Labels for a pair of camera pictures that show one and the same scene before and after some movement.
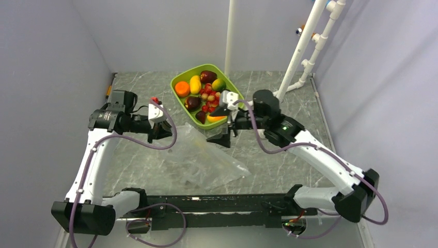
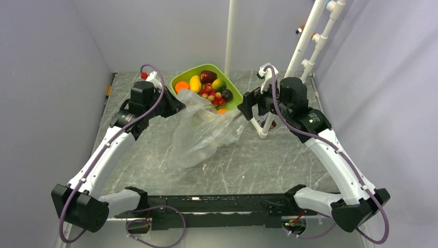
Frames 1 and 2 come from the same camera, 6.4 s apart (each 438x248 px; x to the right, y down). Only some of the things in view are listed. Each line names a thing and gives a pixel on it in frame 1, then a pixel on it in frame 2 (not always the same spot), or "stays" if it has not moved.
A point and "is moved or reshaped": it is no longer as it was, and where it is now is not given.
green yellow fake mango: x=218 y=84 stays
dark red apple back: x=207 y=76 stays
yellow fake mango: x=195 y=84 stays
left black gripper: x=160 y=130 → x=174 y=105
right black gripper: x=223 y=139 → x=251 y=98
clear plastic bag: x=194 y=164 is moved or reshaped
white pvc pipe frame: x=308 y=35 stays
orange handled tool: x=109 y=90 stays
